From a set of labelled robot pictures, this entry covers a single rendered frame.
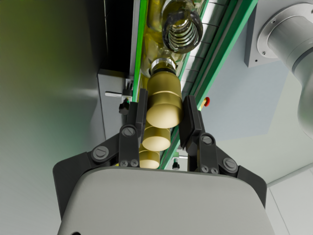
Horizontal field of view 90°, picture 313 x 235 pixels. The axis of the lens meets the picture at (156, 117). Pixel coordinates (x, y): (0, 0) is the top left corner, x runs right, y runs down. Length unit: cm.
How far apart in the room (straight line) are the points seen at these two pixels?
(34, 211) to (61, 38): 19
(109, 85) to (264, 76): 76
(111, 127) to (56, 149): 43
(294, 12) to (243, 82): 34
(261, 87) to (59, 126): 95
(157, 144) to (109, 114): 42
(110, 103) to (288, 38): 61
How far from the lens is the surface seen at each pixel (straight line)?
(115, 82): 49
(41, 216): 26
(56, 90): 22
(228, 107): 105
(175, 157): 65
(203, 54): 44
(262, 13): 73
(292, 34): 70
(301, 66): 62
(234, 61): 86
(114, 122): 62
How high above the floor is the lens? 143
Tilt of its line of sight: 41 degrees down
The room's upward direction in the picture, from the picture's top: 179 degrees counter-clockwise
